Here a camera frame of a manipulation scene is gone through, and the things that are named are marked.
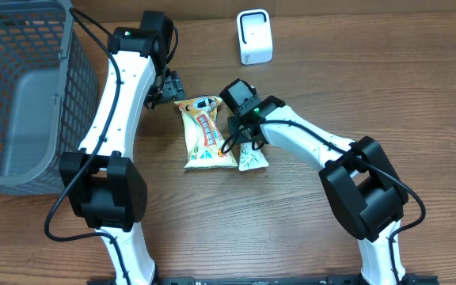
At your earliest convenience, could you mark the white cream tube gold cap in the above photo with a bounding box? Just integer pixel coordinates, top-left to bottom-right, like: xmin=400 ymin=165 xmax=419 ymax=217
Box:
xmin=238 ymin=142 xmax=269 ymax=172

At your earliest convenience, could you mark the cream snack bag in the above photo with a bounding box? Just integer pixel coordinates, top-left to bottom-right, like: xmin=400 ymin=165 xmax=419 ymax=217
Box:
xmin=174 ymin=96 xmax=238 ymax=169

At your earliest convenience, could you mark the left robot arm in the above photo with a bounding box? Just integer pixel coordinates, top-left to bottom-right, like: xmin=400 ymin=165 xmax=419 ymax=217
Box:
xmin=59 ymin=11 xmax=184 ymax=284

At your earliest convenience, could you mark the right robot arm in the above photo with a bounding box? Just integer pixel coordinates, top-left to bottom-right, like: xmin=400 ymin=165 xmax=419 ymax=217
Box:
xmin=220 ymin=79 xmax=409 ymax=284

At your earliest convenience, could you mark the grey plastic shopping basket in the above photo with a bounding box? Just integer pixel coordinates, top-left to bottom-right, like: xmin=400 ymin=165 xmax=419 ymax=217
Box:
xmin=0 ymin=1 xmax=98 ymax=196

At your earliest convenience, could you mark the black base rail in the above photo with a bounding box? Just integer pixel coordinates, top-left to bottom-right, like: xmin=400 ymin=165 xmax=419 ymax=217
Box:
xmin=86 ymin=274 xmax=440 ymax=285

